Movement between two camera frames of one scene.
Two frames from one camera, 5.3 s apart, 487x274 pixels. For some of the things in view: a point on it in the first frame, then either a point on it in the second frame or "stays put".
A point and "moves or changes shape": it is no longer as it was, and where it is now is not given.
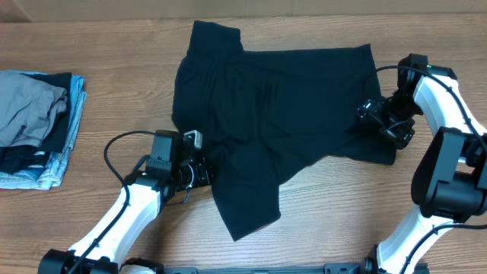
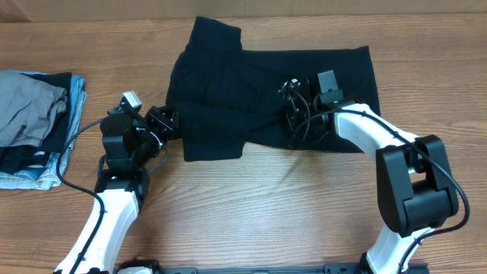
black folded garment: [15, 158] stays put
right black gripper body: [368, 114] → [291, 100]
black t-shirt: [265, 116] moves or changes shape
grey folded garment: [27, 108] stays put
